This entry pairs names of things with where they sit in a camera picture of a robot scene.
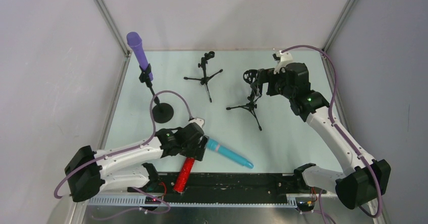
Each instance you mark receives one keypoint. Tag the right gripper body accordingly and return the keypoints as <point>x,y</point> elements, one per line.
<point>262,80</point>

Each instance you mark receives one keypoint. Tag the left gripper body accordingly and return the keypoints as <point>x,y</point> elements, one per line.
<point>203,148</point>

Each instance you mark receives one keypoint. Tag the black shock-mount tripod stand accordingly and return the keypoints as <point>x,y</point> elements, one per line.
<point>250,77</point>

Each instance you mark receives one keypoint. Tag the red glitter microphone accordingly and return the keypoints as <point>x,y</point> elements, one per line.
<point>183,175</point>

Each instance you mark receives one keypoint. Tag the black round-base mic stand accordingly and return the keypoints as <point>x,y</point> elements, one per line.
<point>162,112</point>

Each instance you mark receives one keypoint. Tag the purple microphone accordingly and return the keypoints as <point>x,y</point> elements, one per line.
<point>134,41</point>

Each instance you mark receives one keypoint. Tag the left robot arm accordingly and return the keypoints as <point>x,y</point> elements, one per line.
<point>94,171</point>

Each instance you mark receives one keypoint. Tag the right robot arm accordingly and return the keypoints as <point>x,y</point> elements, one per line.
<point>363,178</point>

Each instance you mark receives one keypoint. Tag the black tripod mic stand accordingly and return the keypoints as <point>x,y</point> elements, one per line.
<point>205,79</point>

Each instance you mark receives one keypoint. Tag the blue microphone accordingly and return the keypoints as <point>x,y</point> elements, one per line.
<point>214,146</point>

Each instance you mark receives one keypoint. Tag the left circuit board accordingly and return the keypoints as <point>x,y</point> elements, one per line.
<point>152,201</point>

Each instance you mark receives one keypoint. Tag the circuit board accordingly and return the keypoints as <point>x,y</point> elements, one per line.
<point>305,205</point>
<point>152,201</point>

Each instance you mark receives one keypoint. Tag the right circuit board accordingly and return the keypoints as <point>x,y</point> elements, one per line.
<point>305,205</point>

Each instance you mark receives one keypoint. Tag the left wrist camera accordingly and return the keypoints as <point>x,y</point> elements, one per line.
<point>198,121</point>

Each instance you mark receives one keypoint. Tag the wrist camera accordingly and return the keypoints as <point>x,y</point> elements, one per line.
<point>282,59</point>
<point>198,121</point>

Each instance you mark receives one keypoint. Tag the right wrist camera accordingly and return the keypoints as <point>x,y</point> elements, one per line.
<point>282,59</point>

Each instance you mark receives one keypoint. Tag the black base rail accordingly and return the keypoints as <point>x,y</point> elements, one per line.
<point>228,188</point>

